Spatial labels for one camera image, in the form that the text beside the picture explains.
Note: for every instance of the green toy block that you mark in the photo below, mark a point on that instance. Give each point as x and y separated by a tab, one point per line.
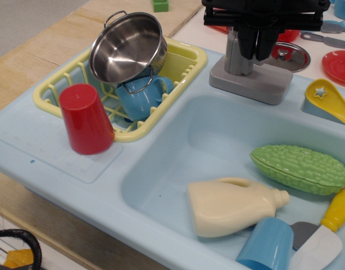
160	5

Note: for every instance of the yellow star spoon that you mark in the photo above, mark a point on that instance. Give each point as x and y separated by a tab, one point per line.
324	95

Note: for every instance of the blue plastic mug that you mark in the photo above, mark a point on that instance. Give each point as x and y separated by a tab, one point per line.
139	96

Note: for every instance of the red plastic plate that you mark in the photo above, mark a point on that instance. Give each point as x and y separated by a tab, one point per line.
334	65

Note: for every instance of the stainless steel pot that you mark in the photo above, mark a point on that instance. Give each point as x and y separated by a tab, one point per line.
130	46

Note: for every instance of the steel pot lid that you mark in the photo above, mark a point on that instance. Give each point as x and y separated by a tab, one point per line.
289	56

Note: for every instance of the green toy bitter gourd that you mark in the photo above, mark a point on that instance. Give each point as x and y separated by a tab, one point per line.
300	168

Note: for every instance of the red plastic cup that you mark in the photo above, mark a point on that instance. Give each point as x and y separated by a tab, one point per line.
88	127

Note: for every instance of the blue plastic cup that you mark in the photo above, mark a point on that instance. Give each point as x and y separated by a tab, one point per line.
269	245

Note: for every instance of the grey toy knife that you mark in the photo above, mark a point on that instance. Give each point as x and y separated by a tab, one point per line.
333	42

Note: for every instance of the red cup far right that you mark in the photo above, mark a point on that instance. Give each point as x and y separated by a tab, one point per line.
288	36

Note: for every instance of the grey toy faucet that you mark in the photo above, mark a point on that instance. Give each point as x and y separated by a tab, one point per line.
253	79

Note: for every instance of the yellow dish rack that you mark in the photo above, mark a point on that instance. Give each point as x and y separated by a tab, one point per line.
183	63

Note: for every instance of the blue toy utensil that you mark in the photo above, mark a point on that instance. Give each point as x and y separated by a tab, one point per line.
338	7

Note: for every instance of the light blue toy sink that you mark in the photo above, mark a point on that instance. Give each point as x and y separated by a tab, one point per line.
136	191

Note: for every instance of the red cup behind faucet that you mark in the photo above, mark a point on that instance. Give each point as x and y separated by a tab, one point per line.
223	29

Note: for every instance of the cream toy detergent bottle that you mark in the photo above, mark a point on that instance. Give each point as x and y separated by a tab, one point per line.
224	206

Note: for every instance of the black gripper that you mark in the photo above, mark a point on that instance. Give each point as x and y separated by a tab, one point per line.
285	15

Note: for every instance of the grey toy scraper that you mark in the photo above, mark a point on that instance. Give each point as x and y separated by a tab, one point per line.
302	232

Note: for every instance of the grey toy fork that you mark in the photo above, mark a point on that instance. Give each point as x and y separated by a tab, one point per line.
332	28

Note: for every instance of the orange object bottom left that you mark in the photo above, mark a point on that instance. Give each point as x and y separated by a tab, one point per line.
19	258

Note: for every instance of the yellow handled white spatula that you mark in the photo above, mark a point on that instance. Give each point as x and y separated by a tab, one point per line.
324	246

